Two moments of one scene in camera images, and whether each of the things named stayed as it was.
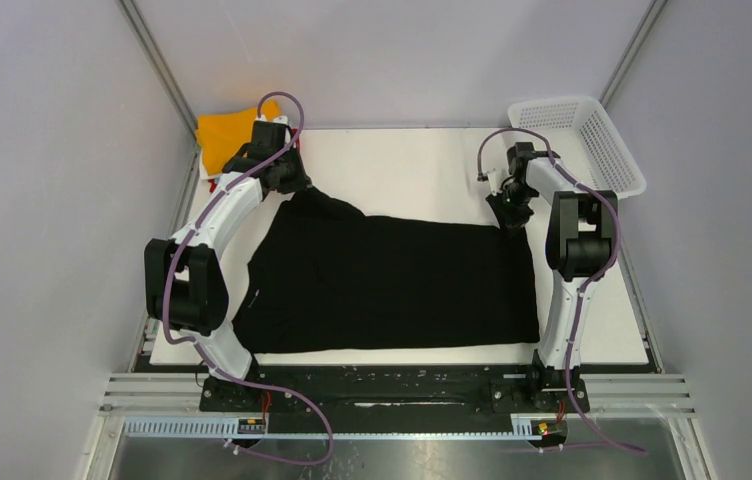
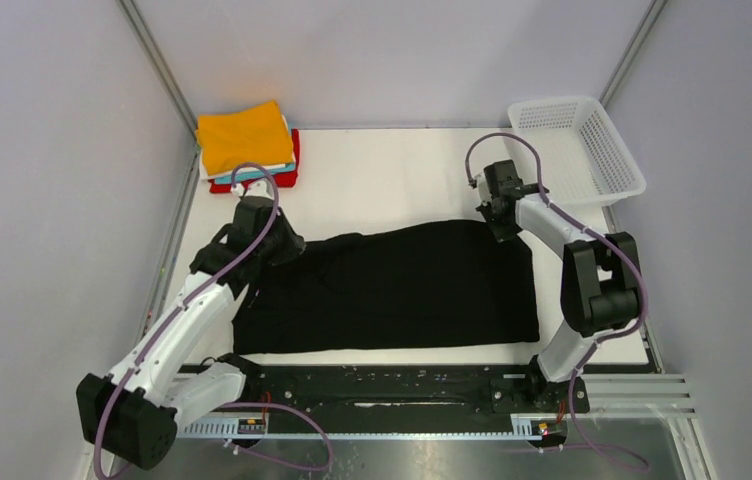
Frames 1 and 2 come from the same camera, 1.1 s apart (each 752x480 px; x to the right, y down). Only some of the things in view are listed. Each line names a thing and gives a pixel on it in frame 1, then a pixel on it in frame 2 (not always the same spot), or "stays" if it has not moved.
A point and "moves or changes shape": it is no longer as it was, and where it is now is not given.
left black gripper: x=300 y=180 -> x=294 y=244
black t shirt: x=323 y=278 moves or changes shape
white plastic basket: x=578 y=131 stays
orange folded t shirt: x=220 y=136 stays
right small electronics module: x=548 y=428 stays
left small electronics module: x=250 y=426 stays
